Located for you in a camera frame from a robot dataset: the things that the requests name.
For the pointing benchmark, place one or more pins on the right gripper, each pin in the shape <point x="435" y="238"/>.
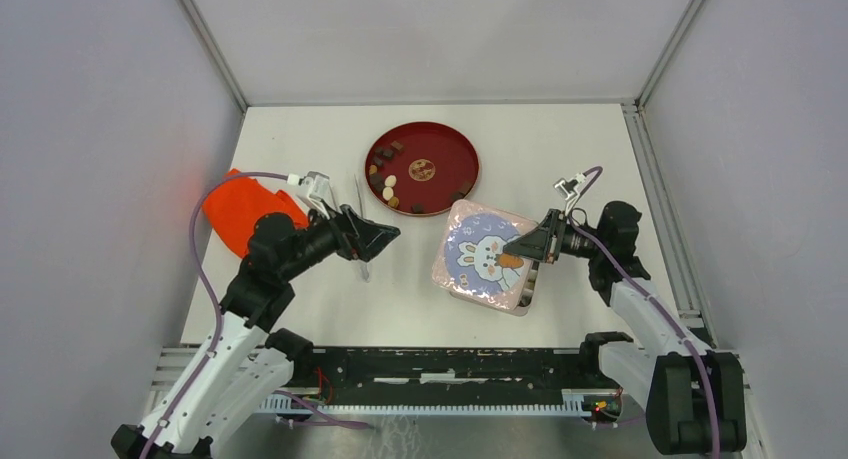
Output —
<point x="539" y="243"/>

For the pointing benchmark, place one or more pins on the orange cloth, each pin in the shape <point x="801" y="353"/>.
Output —
<point x="235" y="206"/>

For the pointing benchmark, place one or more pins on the red round tray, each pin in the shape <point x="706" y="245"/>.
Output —
<point x="421" y="168"/>

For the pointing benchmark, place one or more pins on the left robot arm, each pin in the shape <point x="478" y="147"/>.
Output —
<point x="245" y="358"/>

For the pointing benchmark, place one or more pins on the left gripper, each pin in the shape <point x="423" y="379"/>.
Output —
<point x="370" y="239"/>

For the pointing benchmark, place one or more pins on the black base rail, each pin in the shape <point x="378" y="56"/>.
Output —
<point x="358" y="376"/>

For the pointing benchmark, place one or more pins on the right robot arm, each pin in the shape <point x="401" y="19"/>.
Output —
<point x="692" y="396"/>

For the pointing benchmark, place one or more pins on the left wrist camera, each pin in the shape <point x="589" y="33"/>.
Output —
<point x="314" y="190"/>

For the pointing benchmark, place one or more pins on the silver tin lid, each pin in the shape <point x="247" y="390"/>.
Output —
<point x="471" y="265"/>

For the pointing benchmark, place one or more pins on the metal tongs white handle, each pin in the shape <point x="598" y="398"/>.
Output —
<point x="361" y="251"/>

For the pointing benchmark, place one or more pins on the pink compartment box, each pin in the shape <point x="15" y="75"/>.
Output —
<point x="525" y="296"/>

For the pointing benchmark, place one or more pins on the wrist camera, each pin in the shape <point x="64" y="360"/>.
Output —
<point x="570" y="191"/>
<point x="314" y="190"/>

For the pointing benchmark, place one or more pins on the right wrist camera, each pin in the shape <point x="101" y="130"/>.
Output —
<point x="570" y="191"/>

